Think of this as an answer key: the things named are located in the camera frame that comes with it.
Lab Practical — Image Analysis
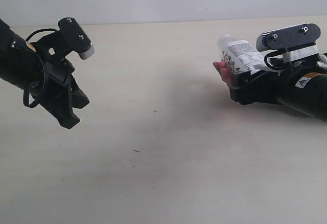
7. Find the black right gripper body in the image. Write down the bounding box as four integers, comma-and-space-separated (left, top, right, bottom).
259, 55, 319, 104

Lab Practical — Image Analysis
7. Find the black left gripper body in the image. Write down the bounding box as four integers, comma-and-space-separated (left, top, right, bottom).
24, 33, 74, 106

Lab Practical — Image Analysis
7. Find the floral label clear bottle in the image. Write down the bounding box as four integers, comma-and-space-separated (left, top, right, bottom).
217, 35, 266, 75

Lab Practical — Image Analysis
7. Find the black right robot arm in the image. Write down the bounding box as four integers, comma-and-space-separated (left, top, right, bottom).
229, 53, 326, 121

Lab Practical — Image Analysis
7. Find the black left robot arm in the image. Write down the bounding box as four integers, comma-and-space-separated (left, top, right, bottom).
1, 17, 95, 129

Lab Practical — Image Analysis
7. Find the open person hand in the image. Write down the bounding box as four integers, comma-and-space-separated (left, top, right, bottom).
213, 61, 232, 87

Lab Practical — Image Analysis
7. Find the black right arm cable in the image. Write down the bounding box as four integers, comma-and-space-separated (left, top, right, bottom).
263, 51, 294, 71

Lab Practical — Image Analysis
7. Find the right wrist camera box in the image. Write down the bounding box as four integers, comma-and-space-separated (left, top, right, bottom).
256, 24, 321, 63

